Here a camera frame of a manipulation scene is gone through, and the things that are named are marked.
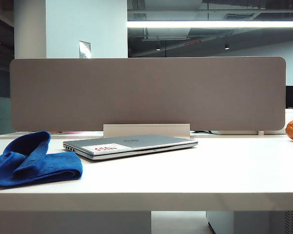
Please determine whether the white box behind divider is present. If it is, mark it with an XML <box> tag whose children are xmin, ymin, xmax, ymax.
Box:
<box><xmin>285</xmin><ymin>108</ymin><xmax>293</xmax><ymax>128</ymax></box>

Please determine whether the long ceiling light strip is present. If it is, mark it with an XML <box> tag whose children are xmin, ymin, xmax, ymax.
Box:
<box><xmin>126</xmin><ymin>20</ymin><xmax>293</xmax><ymax>28</ymax></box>

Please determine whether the poster on white pillar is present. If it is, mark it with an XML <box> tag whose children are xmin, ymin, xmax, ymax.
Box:
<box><xmin>79</xmin><ymin>40</ymin><xmax>91</xmax><ymax>59</ymax></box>

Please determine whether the white sticker with red letters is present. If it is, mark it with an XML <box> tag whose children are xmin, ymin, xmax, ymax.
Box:
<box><xmin>81</xmin><ymin>143</ymin><xmax>126</xmax><ymax>153</ymax></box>

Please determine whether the white table leg panel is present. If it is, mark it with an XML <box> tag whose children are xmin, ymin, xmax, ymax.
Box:
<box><xmin>0</xmin><ymin>211</ymin><xmax>152</xmax><ymax>234</ymax></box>

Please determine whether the blue microfiber rag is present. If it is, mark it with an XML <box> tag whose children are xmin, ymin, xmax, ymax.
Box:
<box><xmin>0</xmin><ymin>131</ymin><xmax>83</xmax><ymax>189</ymax></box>

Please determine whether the silver closed laptop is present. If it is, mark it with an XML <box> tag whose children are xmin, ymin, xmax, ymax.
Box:
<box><xmin>63</xmin><ymin>133</ymin><xmax>199</xmax><ymax>161</ymax></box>

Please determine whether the black monitor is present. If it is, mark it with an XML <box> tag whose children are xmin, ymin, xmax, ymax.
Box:
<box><xmin>286</xmin><ymin>85</ymin><xmax>293</xmax><ymax>109</ymax></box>

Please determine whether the grey fabric desk divider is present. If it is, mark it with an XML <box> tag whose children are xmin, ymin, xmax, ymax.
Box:
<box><xmin>9</xmin><ymin>56</ymin><xmax>287</xmax><ymax>132</ymax></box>

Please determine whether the pink paper sheet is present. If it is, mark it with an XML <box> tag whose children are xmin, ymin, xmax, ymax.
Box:
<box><xmin>47</xmin><ymin>131</ymin><xmax>105</xmax><ymax>135</ymax></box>

